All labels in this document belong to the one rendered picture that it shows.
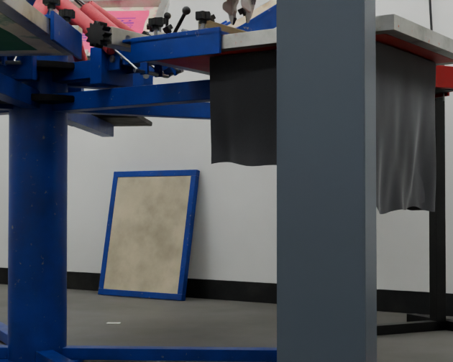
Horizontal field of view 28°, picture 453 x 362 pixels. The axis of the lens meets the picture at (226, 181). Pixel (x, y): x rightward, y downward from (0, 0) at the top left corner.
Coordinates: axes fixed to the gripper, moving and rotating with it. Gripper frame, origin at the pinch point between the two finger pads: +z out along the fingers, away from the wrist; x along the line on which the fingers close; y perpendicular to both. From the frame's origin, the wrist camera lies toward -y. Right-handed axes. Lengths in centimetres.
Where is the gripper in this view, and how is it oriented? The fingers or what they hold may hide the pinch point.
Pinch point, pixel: (241, 19)
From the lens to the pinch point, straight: 272.3
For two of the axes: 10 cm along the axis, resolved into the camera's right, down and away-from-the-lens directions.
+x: 8.3, -0.1, -5.5
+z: 0.0, 10.0, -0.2
